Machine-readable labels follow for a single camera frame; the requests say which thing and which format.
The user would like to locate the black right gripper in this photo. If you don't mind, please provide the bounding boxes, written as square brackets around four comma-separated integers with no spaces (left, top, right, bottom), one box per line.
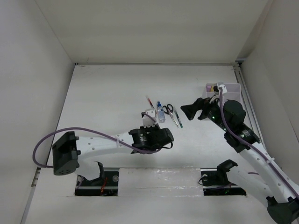
[180,94,230,132]

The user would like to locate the purple highlighter marker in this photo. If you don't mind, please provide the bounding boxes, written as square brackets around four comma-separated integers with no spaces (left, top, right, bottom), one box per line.
[206,85,211,92]

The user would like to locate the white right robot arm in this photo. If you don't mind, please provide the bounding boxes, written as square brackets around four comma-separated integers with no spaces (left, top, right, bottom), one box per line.
[180,98,299,224]

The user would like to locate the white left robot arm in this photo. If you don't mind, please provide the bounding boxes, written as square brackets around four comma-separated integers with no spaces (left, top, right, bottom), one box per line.
[52,125,174,185]

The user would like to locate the green pen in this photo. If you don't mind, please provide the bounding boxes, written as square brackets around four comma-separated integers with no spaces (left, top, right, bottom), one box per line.
[173,107,183,128]

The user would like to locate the blue spray bottle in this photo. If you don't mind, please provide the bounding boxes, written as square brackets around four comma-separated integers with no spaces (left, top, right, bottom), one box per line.
[157,101,165,123]

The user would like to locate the red pen with white cap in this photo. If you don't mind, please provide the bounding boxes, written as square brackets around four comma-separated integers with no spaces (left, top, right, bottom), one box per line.
[146,95,155,109]

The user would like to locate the white compartment organizer box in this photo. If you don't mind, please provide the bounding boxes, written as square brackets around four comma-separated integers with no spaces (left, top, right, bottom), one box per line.
[202,83,242,103]

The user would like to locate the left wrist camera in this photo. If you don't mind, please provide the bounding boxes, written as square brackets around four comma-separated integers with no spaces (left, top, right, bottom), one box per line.
[141,109,157,128]

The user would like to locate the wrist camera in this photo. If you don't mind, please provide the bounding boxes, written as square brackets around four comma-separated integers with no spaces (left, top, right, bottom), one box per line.
[215,82,228,104]
[141,109,157,128]

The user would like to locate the black handled scissors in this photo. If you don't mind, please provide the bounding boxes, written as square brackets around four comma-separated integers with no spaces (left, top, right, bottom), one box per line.
[162,104,179,128]

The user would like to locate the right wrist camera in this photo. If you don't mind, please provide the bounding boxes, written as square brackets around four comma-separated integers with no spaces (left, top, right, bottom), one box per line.
[215,82,228,104]

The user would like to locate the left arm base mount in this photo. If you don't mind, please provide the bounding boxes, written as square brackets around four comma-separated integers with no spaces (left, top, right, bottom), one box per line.
[74,162,120,196]

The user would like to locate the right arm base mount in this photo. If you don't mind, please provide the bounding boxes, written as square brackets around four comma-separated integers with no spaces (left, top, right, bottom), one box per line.
[198,160,247,196]

